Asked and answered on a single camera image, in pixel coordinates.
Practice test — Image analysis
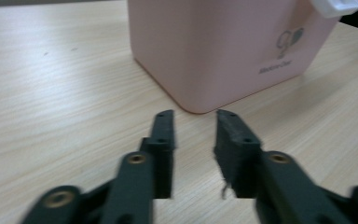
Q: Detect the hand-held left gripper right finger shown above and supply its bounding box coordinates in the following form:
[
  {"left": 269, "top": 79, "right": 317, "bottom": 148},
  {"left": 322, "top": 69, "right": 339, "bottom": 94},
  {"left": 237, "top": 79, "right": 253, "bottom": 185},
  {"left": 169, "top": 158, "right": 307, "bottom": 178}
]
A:
[{"left": 213, "top": 108, "right": 352, "bottom": 224}]

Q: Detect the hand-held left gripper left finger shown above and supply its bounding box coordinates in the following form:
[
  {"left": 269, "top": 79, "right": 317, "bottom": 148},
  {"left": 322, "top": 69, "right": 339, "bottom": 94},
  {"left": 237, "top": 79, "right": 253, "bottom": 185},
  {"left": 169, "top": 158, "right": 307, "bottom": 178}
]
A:
[{"left": 101, "top": 109, "right": 176, "bottom": 224}]

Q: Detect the pink plastic storage box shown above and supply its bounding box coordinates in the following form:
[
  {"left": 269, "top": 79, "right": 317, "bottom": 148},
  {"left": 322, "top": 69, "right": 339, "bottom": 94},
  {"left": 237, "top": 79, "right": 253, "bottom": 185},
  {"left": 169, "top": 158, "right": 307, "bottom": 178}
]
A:
[{"left": 127, "top": 0, "right": 358, "bottom": 115}]

